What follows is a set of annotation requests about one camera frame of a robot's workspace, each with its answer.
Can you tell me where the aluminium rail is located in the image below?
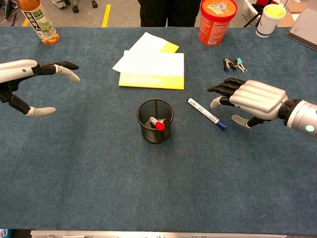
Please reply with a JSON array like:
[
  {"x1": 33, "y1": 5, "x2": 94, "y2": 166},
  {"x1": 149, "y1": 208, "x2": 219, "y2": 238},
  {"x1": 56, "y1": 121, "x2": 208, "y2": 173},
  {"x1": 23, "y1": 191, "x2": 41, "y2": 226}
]
[{"x1": 30, "y1": 229, "x2": 288, "y2": 238}]

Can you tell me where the white plastic basket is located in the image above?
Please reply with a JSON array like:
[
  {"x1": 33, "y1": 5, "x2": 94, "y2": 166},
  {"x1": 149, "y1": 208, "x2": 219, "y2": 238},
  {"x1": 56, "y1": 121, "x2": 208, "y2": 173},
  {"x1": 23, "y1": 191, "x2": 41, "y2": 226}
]
[{"x1": 242, "y1": 0, "x2": 264, "y2": 27}]

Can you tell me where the blue felt table mat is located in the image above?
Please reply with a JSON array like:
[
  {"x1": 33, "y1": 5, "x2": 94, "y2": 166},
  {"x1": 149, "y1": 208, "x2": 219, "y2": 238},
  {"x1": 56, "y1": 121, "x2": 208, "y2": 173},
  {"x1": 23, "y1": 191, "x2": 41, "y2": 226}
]
[{"x1": 0, "y1": 26, "x2": 317, "y2": 235}]

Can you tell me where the brown cardboard box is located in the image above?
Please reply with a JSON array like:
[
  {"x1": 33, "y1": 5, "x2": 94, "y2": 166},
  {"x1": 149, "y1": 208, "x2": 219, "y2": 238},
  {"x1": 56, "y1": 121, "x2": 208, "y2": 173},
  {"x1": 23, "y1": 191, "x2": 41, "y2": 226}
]
[{"x1": 277, "y1": 1, "x2": 309, "y2": 28}]

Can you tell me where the blue cap whiteboard marker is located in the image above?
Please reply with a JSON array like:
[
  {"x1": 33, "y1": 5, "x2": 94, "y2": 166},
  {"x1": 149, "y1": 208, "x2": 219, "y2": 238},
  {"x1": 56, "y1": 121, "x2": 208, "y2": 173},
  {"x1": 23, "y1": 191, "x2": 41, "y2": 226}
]
[{"x1": 186, "y1": 97, "x2": 229, "y2": 131}]

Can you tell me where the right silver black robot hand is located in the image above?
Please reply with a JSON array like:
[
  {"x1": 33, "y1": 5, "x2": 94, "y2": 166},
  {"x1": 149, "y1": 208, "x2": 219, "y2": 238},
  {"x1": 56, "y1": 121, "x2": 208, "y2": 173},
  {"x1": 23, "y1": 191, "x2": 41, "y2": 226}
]
[{"x1": 207, "y1": 77, "x2": 289, "y2": 129}]

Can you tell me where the person in black clothes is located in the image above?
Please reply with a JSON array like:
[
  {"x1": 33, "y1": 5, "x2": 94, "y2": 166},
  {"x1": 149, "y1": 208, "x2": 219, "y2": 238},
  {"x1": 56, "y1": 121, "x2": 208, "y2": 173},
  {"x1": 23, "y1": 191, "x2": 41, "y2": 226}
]
[{"x1": 138, "y1": 0, "x2": 202, "y2": 27}]

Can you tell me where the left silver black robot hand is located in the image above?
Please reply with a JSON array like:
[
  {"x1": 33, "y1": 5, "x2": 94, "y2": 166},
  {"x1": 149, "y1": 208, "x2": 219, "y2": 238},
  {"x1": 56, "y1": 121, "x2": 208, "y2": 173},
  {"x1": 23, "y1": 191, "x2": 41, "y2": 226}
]
[{"x1": 0, "y1": 59, "x2": 81, "y2": 118}]

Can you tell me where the black mesh pen cup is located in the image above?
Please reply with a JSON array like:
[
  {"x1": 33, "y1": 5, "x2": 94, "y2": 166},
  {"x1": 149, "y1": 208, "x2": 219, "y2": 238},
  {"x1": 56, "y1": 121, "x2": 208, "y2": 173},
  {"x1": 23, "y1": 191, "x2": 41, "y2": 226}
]
[{"x1": 136, "y1": 98, "x2": 175, "y2": 144}]

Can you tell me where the orange red snack canister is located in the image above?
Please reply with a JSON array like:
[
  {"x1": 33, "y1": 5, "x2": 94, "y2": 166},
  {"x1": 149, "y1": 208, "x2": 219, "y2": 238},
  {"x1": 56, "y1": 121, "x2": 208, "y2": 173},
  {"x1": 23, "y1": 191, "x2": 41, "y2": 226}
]
[{"x1": 199, "y1": 0, "x2": 238, "y2": 47}]

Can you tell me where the white paper cup yellow lid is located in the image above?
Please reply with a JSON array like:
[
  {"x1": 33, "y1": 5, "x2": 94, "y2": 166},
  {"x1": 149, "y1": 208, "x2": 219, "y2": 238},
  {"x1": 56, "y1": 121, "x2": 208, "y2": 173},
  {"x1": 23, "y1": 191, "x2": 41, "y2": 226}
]
[{"x1": 256, "y1": 3, "x2": 287, "y2": 39}]

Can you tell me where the long yellow floor tape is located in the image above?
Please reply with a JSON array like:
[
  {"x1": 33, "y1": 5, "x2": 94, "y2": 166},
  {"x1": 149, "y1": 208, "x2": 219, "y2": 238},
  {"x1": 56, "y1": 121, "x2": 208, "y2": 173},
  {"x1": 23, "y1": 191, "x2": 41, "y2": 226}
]
[{"x1": 101, "y1": 4, "x2": 112, "y2": 28}]

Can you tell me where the office chair wheel base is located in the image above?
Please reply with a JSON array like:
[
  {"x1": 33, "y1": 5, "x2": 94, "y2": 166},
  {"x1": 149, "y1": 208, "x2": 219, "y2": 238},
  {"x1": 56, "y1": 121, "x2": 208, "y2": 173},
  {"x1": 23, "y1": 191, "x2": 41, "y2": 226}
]
[{"x1": 51, "y1": 0, "x2": 99, "y2": 13}]

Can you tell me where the red cap whiteboard marker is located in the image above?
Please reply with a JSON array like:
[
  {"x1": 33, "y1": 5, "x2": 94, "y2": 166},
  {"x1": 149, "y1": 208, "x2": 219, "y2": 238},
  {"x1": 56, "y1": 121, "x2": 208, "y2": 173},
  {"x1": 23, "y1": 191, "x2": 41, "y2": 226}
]
[{"x1": 149, "y1": 117, "x2": 166, "y2": 131}]

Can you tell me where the orange tea bottle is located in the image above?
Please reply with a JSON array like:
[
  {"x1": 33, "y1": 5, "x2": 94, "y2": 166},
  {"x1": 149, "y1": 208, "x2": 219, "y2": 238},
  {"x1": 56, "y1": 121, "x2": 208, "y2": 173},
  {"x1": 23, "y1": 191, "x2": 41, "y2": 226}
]
[{"x1": 16, "y1": 0, "x2": 60, "y2": 46}]

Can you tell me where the yellow white Lexicon notebook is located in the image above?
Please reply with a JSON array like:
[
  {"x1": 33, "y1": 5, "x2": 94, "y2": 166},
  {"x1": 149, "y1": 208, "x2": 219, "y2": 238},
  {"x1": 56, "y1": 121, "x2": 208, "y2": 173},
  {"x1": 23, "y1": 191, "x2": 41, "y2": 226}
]
[{"x1": 118, "y1": 50, "x2": 185, "y2": 90}]

